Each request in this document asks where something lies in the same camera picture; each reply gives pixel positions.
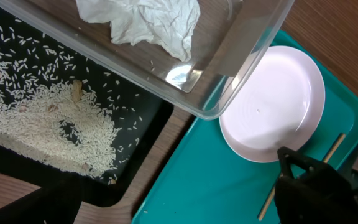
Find wooden chopstick right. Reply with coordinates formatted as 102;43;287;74
323;133;346;163

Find clear plastic waste bin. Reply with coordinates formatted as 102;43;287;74
0;0;294;119

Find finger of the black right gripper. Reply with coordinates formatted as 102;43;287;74
277;147;350;190

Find large pink plate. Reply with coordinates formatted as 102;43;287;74
219;45;326;163

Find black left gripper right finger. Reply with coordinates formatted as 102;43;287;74
275;177;358;224

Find black plastic tray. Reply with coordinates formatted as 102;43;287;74
0;0;175;208

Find wooden chopstick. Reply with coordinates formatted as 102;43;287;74
323;133;346;163
257;173;283;221

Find spilled rice grains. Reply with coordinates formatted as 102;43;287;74
0;1;144;185

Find white paper napkin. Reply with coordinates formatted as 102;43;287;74
76;0;201;62

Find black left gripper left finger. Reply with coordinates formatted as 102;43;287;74
0;177;83;223

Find wooden chopstick left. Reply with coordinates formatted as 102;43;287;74
257;173;283;221

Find teal plastic tray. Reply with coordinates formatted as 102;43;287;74
132;31;358;223

